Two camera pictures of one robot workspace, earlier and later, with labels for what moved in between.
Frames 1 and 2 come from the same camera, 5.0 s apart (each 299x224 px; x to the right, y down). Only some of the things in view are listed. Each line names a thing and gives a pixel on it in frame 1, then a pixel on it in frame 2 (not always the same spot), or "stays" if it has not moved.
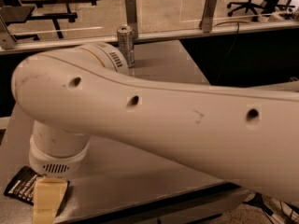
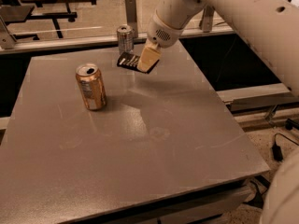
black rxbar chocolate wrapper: x=22 y=185 -> x=131 y=62
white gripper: x=56 y=164 -> x=163 y=33
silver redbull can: x=126 y=43 stays
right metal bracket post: x=206 y=23 stays
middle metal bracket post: x=132 y=15 stays
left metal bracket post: x=7 y=39 stays
